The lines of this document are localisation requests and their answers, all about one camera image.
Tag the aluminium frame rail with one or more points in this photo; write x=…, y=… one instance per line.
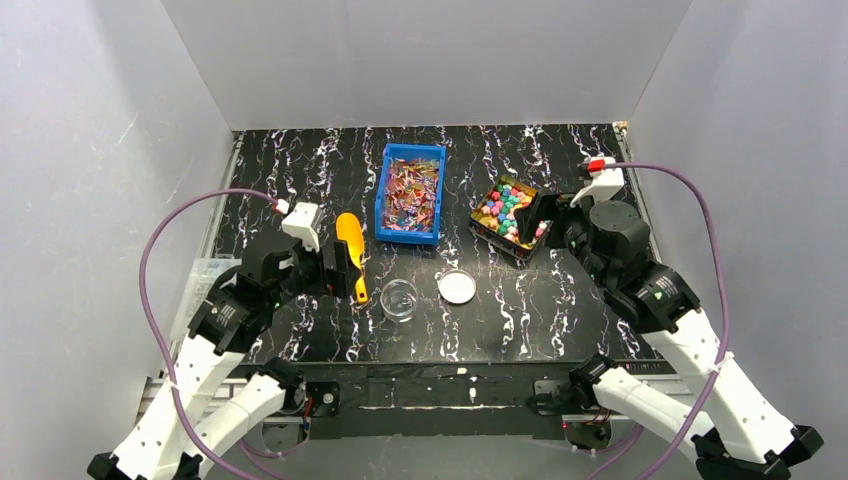
x=464, y=392

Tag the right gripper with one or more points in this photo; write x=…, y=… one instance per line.
x=555, y=216

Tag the white round jar lid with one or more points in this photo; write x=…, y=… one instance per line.
x=456, y=287

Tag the clear plastic box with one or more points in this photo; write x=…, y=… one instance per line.
x=202, y=276

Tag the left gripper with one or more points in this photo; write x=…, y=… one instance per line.
x=327, y=269

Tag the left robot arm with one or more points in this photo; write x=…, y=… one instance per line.
x=176, y=438

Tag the square tin of colourful candies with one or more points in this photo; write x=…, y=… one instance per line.
x=494, y=221

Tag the clear glass jar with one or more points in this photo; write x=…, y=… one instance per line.
x=399, y=300

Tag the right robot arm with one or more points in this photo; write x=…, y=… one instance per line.
x=731, y=431

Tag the yellow plastic scoop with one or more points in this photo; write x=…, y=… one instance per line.
x=349, y=230

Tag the blue plastic candy bin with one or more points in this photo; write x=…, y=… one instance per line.
x=409, y=196

